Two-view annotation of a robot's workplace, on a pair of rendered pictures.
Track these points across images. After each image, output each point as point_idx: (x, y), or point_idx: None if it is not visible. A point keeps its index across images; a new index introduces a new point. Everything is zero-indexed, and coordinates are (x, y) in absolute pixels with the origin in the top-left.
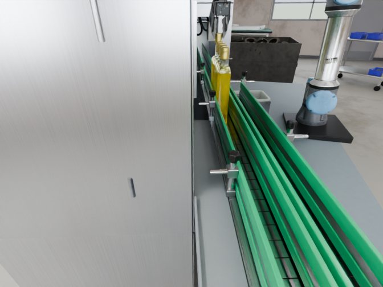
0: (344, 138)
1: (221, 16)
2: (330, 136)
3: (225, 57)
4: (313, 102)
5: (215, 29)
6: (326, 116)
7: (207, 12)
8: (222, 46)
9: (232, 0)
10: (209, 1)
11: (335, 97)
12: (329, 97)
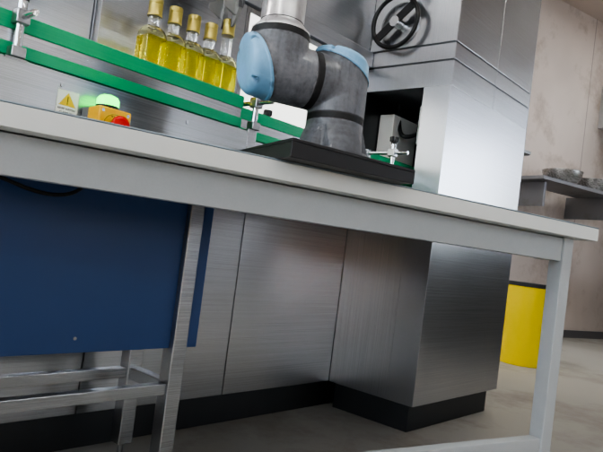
0: (281, 144)
1: (429, 85)
2: (263, 146)
3: (150, 10)
4: (239, 65)
5: (222, 14)
6: (334, 139)
7: (402, 81)
8: (170, 7)
9: (452, 54)
10: (408, 61)
11: (260, 39)
12: (249, 41)
